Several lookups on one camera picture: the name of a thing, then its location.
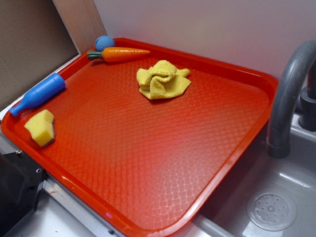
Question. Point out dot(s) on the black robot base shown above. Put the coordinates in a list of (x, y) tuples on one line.
[(21, 181)]

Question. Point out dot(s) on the yellow cloth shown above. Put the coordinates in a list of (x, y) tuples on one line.
[(163, 81)]

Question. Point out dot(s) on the red plastic tray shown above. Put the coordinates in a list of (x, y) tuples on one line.
[(147, 166)]

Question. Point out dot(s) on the orange toy carrot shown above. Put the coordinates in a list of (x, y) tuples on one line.
[(117, 54)]

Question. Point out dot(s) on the blue textured ball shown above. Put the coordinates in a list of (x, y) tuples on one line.
[(103, 42)]

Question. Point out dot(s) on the blue toy bottle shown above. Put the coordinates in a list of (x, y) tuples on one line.
[(40, 93)]

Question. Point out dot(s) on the yellow sponge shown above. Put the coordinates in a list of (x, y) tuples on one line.
[(41, 127)]

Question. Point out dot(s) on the grey toy faucet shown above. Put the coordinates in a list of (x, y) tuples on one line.
[(297, 84)]

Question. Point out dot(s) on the grey plastic sink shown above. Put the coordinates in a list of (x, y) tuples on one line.
[(264, 196)]

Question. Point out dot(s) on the brown cardboard panel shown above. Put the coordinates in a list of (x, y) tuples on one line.
[(34, 42)]

